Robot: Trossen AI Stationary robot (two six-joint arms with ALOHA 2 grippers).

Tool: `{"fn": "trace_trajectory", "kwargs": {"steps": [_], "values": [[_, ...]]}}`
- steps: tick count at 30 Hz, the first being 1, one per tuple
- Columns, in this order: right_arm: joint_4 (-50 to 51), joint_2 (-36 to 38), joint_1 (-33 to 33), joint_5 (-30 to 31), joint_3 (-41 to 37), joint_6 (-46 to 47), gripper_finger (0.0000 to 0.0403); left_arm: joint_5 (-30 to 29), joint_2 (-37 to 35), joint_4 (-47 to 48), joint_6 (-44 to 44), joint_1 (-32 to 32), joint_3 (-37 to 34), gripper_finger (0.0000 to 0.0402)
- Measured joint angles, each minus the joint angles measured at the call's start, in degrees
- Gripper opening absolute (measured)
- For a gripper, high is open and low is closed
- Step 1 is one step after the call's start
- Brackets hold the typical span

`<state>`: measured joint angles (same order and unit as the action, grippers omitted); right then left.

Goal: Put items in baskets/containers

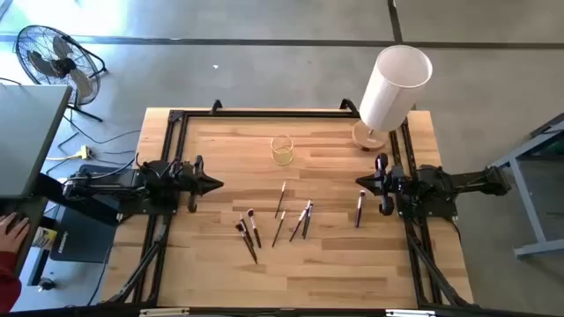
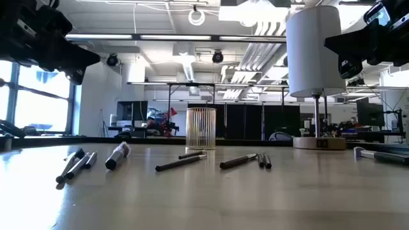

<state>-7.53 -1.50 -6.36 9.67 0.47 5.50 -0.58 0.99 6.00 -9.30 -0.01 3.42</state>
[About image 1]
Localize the person's red sleeve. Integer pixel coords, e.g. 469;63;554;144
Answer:
0;250;22;313

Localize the grey side table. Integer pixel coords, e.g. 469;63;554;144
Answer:
0;84;74;200

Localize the person's hand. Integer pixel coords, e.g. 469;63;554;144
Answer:
0;211;31;254

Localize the white floor cable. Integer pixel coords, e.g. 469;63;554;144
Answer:
46;152;83;162

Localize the black floor fan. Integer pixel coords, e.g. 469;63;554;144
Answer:
15;25;109;123

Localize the black laptop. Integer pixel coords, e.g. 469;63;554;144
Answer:
48;204;119;264

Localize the clear glass cup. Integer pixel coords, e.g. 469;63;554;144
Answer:
270;134;295;167

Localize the dark head makeup brush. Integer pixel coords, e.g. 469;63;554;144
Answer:
234;223;259;265

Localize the black floor cable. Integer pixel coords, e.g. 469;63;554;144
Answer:
63;114;142;146

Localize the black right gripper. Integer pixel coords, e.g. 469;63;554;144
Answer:
355;152;405;217

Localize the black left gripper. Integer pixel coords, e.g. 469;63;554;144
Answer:
171;154;225;214

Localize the yellow printed package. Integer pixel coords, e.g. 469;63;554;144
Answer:
33;226;57;251

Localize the white shade wooden table lamp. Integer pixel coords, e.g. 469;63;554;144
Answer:
351;44;434;153

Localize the grey metal cart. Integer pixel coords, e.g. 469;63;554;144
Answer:
486;113;564;260

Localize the fluffy head makeup brush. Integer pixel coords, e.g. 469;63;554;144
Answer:
246;208;263;249

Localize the purple handle makeup brush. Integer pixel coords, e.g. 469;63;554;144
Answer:
354;189;367;229

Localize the black aluminium table frame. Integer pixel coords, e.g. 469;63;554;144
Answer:
105;99;475;310

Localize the silver ferrule makeup brush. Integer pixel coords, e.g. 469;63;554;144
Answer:
288;199;313;243
301;202;315;240

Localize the thin black makeup brush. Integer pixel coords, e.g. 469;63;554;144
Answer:
274;181;287;219
271;210;287;248
239;213;256;248

